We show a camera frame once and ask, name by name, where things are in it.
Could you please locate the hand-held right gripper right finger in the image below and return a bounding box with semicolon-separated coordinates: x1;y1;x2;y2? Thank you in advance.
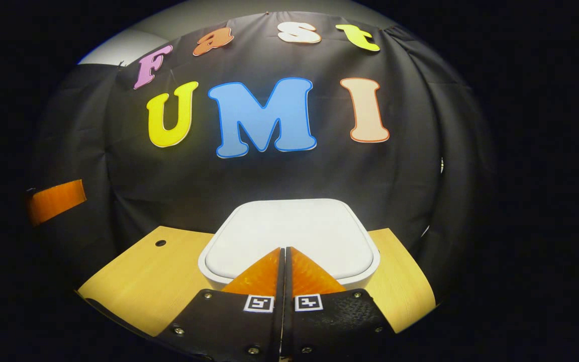
285;246;396;362

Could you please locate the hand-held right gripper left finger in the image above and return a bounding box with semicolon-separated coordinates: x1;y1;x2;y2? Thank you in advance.
161;246;286;362

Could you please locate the white desktop garbage bin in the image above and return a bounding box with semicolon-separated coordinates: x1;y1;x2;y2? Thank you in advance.
198;199;381;291

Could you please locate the black backdrop cloth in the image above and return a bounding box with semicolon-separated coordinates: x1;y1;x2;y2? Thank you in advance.
28;11;496;302

